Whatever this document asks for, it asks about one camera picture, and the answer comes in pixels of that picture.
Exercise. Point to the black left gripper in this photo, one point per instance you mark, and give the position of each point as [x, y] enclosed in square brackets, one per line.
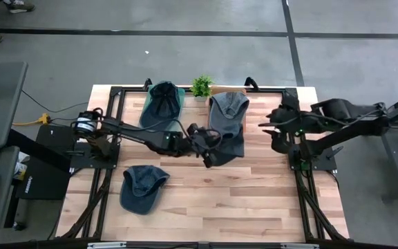
[200, 141]

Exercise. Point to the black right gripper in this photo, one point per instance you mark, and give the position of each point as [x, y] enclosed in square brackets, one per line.
[290, 119]

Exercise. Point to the dark blue denim cap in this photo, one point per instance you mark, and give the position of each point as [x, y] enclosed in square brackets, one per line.
[142, 188]
[233, 152]

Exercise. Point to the grey denim cap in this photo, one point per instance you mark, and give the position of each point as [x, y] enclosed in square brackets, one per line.
[225, 110]

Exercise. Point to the blackish navy cap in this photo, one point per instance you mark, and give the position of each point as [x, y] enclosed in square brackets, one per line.
[164, 103]

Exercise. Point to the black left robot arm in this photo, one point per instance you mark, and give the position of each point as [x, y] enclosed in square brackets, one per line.
[133, 133]

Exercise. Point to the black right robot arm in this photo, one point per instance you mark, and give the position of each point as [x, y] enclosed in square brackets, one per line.
[344, 128]

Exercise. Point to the orange translucent plastic bin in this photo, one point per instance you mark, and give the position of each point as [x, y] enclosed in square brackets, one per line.
[226, 89]

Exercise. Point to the teal translucent plastic bin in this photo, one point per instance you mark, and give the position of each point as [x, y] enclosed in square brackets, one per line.
[182, 93]

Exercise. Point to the green plant in white pot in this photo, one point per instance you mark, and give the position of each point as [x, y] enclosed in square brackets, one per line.
[201, 86]

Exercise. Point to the dark grey metal stand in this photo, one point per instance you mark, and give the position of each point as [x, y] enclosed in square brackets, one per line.
[396, 138]

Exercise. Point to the plain black control box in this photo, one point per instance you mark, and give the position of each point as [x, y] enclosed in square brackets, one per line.
[57, 133]

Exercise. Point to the black control box white lettering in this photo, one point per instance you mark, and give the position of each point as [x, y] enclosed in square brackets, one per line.
[43, 183]

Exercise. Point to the black frame clamp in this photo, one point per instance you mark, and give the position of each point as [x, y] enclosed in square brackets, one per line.
[251, 83]
[147, 84]

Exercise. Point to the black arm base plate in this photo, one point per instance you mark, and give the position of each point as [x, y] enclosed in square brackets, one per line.
[323, 164]
[111, 162]

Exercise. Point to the black metal table frame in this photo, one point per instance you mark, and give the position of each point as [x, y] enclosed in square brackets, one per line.
[135, 90]

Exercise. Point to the silver metal bracket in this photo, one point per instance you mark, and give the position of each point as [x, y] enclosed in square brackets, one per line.
[105, 245]
[301, 246]

